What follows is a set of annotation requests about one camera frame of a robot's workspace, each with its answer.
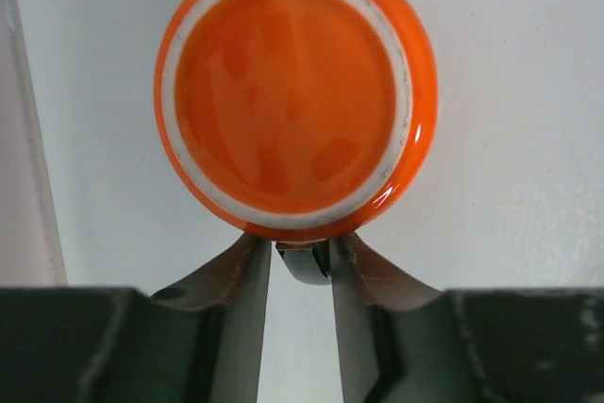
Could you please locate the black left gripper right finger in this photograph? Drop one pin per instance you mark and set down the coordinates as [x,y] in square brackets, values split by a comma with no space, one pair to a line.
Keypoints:
[400,340]

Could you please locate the aluminium frame rail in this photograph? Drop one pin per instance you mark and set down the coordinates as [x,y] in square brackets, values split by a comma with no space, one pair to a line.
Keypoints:
[30,246]

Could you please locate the orange mug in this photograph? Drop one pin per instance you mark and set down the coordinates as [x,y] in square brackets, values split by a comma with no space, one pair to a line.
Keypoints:
[297,121]

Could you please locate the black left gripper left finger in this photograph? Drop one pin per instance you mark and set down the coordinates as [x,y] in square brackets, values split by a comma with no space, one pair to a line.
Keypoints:
[197,340]

